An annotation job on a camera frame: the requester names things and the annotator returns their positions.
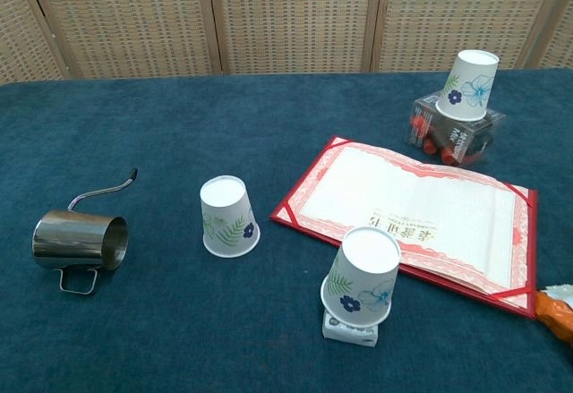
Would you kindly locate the steel gooseneck pitcher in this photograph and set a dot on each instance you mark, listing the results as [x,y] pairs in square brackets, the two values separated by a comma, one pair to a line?
[76,238]

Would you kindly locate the blue table cloth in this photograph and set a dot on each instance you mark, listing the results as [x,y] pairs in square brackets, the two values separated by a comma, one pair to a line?
[179,133]

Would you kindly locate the small white box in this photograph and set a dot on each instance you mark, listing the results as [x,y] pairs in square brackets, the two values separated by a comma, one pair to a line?
[349,335]

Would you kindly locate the woven bamboo folding screen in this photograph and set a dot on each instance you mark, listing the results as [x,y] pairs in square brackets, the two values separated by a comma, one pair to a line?
[291,17]

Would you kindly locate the orange white snack packet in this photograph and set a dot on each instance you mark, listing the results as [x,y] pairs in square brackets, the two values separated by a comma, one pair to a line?
[555,310]

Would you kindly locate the clear box of red markers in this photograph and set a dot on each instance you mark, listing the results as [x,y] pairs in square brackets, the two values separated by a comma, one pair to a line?
[465,142]

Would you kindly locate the white floral paper cup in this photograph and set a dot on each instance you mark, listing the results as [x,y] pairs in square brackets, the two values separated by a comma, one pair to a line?
[358,272]
[226,218]
[470,84]

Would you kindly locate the red certificate folder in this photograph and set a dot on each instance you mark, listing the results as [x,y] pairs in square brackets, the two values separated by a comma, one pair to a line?
[425,214]

